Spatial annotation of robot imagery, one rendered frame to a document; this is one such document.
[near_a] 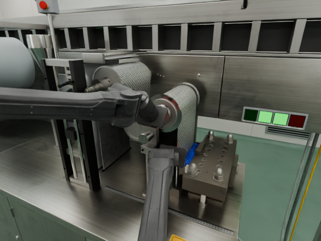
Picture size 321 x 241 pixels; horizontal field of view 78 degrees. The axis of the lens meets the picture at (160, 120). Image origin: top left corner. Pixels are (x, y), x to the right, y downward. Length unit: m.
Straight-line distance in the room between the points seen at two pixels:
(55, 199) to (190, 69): 0.83
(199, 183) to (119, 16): 0.91
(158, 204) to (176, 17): 0.83
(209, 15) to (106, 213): 0.91
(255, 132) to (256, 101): 2.58
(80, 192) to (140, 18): 0.87
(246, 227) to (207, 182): 1.36
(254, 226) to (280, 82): 1.45
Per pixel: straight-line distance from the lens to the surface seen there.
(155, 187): 0.45
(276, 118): 1.01
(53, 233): 1.09
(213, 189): 0.77
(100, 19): 1.26
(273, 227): 2.18
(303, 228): 2.30
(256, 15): 0.97
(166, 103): 0.70
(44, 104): 0.43
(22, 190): 1.09
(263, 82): 0.97
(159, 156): 0.54
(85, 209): 0.88
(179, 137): 0.76
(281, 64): 0.97
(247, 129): 3.55
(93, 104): 0.44
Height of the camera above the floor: 1.50
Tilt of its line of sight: 22 degrees down
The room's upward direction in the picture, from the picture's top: straight up
